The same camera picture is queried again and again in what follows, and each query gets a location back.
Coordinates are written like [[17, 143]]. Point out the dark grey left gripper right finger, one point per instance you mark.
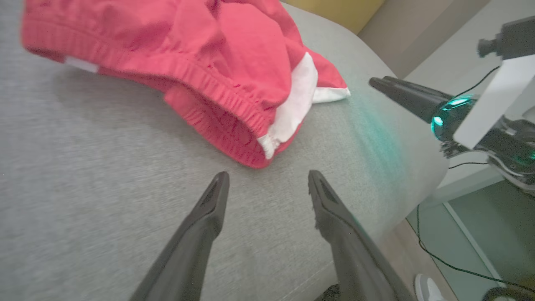
[[355, 259]]

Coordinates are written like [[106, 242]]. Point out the red shorts with white trim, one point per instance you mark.
[[188, 42]]

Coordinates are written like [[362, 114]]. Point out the pale green floor mat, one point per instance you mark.
[[493, 234]]

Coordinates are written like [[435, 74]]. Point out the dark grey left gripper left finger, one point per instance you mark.
[[188, 251]]

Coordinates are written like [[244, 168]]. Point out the white shoe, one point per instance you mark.
[[428, 290]]

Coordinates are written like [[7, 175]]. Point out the right gripper green ring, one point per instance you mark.
[[449, 119]]

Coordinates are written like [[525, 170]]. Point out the large grey sofa chaise cushion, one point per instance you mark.
[[83, 188]]

